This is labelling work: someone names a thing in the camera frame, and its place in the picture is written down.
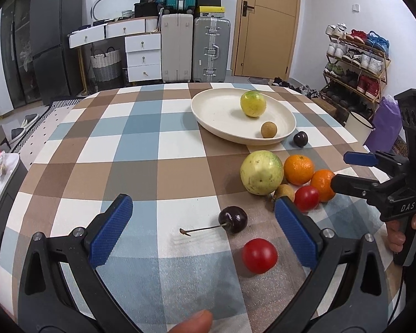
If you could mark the yellow-green round citrus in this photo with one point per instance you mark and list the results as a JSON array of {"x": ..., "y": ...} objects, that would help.
[{"x": 252, "y": 103}]

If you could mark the plain black shoe box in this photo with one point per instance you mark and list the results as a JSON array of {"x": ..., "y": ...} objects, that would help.
[{"x": 208, "y": 1}]

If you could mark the grey slipper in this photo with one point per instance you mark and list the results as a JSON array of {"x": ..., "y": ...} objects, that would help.
[
  {"x": 18, "y": 133},
  {"x": 29, "y": 119}
]

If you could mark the black storage box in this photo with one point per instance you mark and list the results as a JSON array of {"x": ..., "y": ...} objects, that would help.
[{"x": 145, "y": 9}]

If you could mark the red cherry tomato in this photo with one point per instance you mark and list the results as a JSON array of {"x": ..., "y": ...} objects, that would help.
[
  {"x": 306, "y": 198},
  {"x": 259, "y": 255}
]

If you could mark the grey door mat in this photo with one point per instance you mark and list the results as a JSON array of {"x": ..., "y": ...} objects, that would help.
[{"x": 260, "y": 80}]

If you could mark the white desk with drawers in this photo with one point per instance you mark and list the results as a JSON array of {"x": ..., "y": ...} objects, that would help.
[{"x": 93, "y": 34}]

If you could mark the scattered black shoes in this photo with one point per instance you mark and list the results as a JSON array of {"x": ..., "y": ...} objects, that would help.
[{"x": 298, "y": 88}]

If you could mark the wooden door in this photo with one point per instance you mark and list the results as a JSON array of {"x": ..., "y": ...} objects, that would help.
[{"x": 267, "y": 27}]

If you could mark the wooden shoe rack with shoes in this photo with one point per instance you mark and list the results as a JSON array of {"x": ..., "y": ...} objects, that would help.
[{"x": 357, "y": 59}]

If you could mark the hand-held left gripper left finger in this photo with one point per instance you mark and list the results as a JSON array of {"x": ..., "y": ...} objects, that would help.
[{"x": 112, "y": 227}]

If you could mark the dark cherry with stem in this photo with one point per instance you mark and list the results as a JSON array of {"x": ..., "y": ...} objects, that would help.
[{"x": 233, "y": 219}]

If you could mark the white enamel bucket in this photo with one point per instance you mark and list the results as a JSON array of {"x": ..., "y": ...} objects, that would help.
[{"x": 357, "y": 126}]

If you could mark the white drawer cabinet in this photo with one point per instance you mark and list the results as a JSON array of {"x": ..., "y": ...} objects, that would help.
[{"x": 142, "y": 57}]

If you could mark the woven laundry basket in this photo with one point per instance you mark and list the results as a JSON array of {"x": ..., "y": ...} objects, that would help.
[{"x": 105, "y": 66}]

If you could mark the white oval hoop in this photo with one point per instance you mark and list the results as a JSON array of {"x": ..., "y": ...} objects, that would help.
[{"x": 96, "y": 5}]

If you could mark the person's left hand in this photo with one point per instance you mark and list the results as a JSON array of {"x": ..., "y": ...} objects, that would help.
[{"x": 192, "y": 322}]

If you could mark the beige suitcase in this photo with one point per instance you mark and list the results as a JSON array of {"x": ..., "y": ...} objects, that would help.
[{"x": 176, "y": 48}]

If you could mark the large pale green guava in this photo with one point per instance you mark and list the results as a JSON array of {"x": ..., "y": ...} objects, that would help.
[{"x": 261, "y": 172}]

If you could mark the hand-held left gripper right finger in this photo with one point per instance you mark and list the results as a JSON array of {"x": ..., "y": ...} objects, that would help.
[{"x": 294, "y": 230}]

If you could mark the small white basket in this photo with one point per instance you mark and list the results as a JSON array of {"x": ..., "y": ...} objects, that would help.
[{"x": 126, "y": 14}]

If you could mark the silver suitcase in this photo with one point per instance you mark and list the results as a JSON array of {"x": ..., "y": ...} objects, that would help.
[{"x": 211, "y": 48}]

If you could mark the yellow and black box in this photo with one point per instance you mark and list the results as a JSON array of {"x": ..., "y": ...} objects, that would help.
[{"x": 209, "y": 11}]

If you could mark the orange tangerine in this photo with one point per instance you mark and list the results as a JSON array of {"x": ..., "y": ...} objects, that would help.
[
  {"x": 323, "y": 185},
  {"x": 298, "y": 169}
]

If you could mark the brown longan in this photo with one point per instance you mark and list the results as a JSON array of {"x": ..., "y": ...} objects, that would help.
[
  {"x": 268, "y": 129},
  {"x": 284, "y": 191}
]

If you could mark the cream round plate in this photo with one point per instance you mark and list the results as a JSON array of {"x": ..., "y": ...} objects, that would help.
[{"x": 218, "y": 118}]

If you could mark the person's right hand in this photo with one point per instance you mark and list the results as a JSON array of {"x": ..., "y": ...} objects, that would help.
[{"x": 397, "y": 236}]

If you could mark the purple bag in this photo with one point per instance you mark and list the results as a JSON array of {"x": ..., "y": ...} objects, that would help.
[{"x": 386, "y": 125}]

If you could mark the brown cardboard box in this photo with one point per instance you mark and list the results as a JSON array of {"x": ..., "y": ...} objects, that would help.
[{"x": 324, "y": 105}]

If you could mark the black glass-door cabinet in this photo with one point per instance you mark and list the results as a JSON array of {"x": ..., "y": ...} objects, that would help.
[{"x": 15, "y": 48}]

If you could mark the dark grey refrigerator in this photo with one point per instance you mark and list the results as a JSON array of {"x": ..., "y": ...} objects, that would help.
[{"x": 55, "y": 24}]

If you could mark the dark purple plum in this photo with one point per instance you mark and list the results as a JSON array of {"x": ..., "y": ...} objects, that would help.
[{"x": 301, "y": 138}]

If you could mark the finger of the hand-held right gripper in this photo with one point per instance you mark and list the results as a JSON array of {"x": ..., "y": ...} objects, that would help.
[
  {"x": 360, "y": 158},
  {"x": 353, "y": 185}
]

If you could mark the black and white rug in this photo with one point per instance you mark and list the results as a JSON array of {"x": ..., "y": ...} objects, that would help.
[{"x": 55, "y": 107}]

